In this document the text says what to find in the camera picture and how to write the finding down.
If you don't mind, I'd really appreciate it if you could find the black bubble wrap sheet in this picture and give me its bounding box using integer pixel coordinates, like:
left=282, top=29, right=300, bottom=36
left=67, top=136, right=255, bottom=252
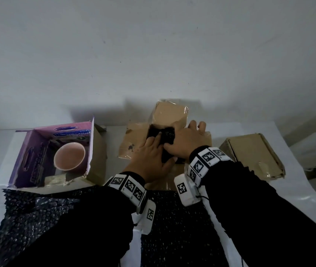
left=0, top=187, right=229, bottom=267

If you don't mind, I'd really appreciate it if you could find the person's right hand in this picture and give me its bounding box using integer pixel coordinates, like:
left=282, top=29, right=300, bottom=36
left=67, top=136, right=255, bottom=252
left=163, top=120, right=212, bottom=162

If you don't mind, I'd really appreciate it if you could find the person's left hand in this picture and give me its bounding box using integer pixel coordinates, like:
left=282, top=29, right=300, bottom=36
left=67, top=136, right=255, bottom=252
left=123, top=132, right=178, bottom=184

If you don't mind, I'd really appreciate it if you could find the open brown cardboard box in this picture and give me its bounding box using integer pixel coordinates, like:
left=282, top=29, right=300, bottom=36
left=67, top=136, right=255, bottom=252
left=118, top=100, right=213, bottom=192

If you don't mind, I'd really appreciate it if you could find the black bundle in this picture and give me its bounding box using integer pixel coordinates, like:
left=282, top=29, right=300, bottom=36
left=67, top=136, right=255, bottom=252
left=146, top=124, right=186, bottom=164

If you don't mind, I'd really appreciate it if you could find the white marker wrist tracker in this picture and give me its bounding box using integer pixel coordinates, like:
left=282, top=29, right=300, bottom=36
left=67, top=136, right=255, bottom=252
left=173, top=146, right=232, bottom=207
left=103, top=172, right=157, bottom=235

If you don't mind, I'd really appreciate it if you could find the pink cup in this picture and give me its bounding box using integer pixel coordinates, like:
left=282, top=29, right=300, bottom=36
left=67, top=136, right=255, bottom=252
left=53, top=142, right=86, bottom=172

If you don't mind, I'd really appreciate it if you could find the person's right forearm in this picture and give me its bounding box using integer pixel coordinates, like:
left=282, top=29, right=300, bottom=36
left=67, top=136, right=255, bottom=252
left=200, top=158, right=316, bottom=267

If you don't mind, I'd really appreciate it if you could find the closed brown cardboard box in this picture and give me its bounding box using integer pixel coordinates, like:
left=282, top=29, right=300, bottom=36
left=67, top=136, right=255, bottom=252
left=219, top=133, right=286, bottom=181

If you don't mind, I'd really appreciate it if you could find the open purple cardboard box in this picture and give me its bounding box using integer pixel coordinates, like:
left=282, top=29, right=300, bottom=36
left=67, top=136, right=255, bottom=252
left=0, top=117, right=108, bottom=195

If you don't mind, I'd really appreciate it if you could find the person's left forearm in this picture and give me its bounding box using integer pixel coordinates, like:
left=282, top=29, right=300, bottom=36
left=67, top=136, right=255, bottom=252
left=6, top=172, right=147, bottom=267

